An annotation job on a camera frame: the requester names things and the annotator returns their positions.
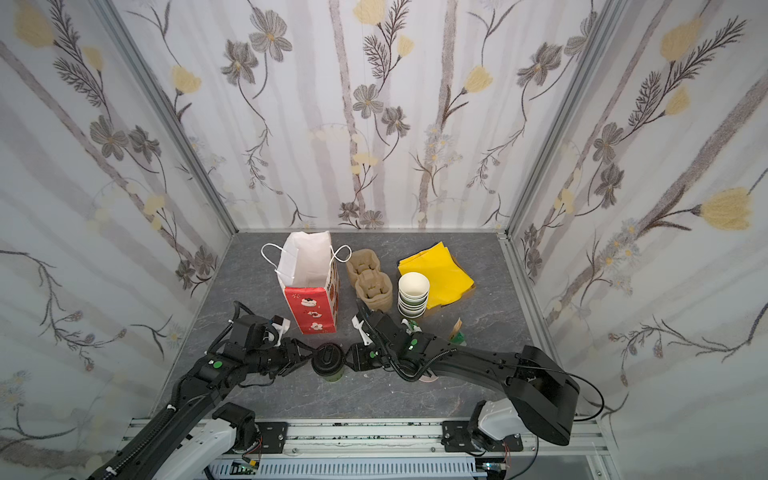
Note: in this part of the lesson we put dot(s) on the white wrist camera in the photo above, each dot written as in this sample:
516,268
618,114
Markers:
358,326
281,326

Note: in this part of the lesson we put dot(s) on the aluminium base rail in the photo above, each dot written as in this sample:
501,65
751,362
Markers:
384,449

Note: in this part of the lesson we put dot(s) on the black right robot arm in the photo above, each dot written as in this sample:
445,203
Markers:
544,396

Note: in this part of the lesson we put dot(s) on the red white paper gift bag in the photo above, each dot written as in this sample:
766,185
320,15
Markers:
306,267

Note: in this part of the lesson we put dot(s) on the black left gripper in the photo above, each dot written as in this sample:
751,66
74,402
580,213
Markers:
288,358

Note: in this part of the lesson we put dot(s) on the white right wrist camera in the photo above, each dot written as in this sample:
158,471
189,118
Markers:
358,326

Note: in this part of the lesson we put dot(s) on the stack of paper cups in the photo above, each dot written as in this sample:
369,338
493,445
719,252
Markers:
413,294

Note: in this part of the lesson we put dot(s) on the green paper coffee cup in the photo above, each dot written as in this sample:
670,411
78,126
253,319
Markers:
333,377

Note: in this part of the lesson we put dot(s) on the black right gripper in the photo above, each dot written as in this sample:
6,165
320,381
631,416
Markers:
366,355

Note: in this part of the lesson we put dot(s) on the yellow napkin stack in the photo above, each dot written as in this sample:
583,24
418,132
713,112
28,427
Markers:
427,262

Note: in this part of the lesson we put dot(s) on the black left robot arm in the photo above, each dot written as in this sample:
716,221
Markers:
198,390

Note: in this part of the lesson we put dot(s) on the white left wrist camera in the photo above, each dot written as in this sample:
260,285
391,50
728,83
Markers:
281,326

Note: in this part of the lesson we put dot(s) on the aluminium corner frame post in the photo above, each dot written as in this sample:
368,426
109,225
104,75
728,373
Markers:
596,45

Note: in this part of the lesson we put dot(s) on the black plastic cup lid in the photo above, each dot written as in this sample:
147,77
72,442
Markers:
327,358

